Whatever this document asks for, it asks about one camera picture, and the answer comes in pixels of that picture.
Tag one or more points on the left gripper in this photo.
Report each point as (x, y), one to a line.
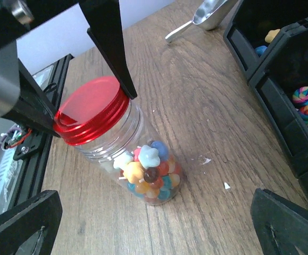
(21, 98)

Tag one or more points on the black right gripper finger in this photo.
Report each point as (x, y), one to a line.
(105, 30)

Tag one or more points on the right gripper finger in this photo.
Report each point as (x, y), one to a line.
(32, 226)
(280, 225)

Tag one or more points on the red jar lid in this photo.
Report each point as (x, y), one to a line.
(91, 111)

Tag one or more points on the silver metal scoop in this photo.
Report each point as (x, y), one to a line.
(207, 17)

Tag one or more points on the clear plastic jar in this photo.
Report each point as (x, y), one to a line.
(133, 154)

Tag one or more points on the black candy tray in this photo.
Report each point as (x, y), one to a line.
(269, 41)

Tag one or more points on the white star candy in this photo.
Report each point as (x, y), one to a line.
(121, 161)

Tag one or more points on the pale green star candy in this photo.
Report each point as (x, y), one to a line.
(149, 157)

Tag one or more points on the blue candy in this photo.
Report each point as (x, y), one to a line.
(162, 149)

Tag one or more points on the light blue slotted cable duct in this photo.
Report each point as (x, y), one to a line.
(8, 171)

